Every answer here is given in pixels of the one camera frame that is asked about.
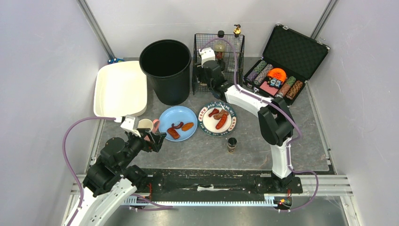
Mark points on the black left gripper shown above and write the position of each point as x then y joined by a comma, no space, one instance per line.
149,140

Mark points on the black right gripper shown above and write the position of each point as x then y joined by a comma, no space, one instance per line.
201,73

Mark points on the sauce bottle red label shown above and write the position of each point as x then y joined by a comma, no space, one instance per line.
219,49

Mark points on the white patterned rim plate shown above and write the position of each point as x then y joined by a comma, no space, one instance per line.
207,124

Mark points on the clear bottle gold pump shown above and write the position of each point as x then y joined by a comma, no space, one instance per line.
237,43

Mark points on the small dark spice jar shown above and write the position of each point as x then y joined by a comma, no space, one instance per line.
231,144

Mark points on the spice jar black lid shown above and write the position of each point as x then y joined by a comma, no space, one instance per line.
222,64

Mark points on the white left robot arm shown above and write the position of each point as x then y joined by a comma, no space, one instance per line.
111,179

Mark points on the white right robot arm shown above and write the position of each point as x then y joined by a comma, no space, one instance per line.
275,119

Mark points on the red-brown meat roll toy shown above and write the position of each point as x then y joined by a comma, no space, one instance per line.
173,133

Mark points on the brown octopus tentacle toy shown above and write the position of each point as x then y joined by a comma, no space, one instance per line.
178,126

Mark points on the blue plate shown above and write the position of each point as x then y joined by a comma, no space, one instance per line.
177,114

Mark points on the orange nugget toy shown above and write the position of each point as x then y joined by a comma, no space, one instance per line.
187,126

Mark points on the red drumstick toy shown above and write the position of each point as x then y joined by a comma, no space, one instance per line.
214,112

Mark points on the black trash bin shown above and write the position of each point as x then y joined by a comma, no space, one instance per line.
166,63

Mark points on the brown steak piece toy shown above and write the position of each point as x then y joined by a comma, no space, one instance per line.
220,114

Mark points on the red sausage toy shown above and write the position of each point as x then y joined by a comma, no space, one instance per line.
222,121

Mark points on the green poker chip roll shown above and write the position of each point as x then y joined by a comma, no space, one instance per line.
256,71

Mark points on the white rectangular basin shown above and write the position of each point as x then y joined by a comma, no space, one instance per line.
120,90

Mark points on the pink card deck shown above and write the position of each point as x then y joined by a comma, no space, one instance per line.
270,90

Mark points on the pink poker chip roll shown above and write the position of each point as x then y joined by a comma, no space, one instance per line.
261,76

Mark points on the blue dice box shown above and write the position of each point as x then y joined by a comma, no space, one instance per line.
275,83

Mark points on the orange round toy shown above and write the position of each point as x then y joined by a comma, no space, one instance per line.
278,74

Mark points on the green brown chip roll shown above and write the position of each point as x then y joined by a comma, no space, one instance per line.
286,87

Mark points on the blue toy car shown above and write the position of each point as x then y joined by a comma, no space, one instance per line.
115,60

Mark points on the brown poker chip roll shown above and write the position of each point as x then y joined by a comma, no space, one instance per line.
294,89

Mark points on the black poker chip case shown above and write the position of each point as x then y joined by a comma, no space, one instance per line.
297,54

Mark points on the pink handled cream mug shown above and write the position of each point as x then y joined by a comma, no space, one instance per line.
149,124

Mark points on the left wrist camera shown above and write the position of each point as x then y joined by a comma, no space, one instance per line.
130,125

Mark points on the black wire basket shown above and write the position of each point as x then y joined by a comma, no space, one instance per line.
206,40

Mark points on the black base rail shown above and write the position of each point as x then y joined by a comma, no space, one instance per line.
214,185

